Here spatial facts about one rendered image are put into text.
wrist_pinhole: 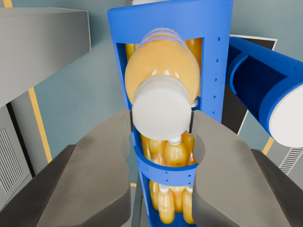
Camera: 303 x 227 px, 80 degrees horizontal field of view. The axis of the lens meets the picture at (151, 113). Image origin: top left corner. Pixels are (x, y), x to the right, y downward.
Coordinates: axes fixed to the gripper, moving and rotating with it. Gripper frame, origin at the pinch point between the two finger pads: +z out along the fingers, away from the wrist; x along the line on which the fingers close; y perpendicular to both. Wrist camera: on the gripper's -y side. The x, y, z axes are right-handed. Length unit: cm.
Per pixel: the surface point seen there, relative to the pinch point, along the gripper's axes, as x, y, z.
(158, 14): -0.5, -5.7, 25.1
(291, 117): 46, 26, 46
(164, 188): 3, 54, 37
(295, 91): 43, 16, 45
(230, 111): 64, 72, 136
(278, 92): 41, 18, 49
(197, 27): 6.5, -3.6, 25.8
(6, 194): -154, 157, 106
